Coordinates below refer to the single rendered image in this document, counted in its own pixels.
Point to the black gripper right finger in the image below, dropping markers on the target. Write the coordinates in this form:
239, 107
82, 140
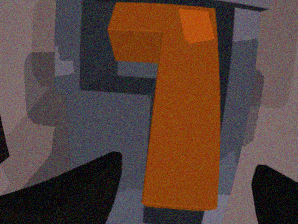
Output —
275, 197

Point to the orange l-shaped part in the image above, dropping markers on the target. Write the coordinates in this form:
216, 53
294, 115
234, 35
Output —
183, 162

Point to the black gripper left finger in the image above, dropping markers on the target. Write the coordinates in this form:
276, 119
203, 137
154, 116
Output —
84, 195

